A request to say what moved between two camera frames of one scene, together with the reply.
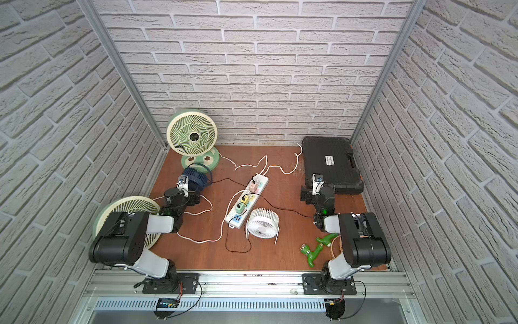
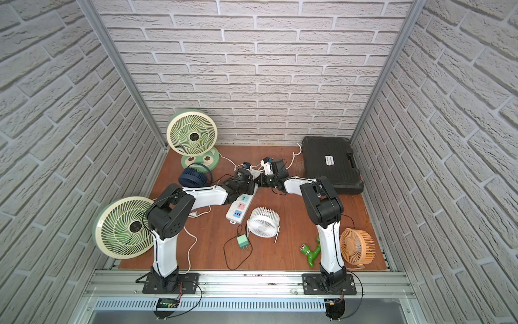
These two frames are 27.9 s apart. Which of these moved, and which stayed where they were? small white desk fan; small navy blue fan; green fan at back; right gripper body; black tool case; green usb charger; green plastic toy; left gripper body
Moved: green usb charger; left gripper body; right gripper body
Stayed: small white desk fan; green plastic toy; green fan at back; small navy blue fan; black tool case
